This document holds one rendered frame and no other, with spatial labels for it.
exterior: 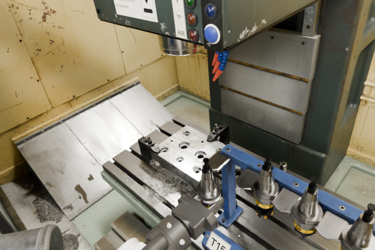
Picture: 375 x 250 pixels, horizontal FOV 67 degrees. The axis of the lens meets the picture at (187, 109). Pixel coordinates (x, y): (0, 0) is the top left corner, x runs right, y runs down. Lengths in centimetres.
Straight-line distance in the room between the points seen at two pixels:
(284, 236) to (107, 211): 89
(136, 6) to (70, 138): 130
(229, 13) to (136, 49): 159
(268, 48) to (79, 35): 110
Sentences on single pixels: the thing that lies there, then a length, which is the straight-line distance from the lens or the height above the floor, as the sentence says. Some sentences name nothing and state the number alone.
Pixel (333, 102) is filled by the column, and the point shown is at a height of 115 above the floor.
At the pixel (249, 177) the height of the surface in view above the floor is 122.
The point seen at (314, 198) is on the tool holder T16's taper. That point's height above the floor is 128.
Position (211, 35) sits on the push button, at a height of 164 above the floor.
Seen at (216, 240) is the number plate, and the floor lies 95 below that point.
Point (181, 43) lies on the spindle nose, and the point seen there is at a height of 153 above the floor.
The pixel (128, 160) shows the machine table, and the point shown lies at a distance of 140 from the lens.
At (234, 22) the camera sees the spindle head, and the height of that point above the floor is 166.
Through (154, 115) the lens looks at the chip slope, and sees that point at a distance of 196.
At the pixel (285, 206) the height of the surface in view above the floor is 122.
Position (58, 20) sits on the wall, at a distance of 178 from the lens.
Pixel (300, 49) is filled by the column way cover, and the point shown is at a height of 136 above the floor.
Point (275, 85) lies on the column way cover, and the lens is 131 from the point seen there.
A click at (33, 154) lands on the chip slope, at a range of 184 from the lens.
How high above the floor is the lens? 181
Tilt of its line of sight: 33 degrees down
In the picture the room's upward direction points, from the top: 7 degrees counter-clockwise
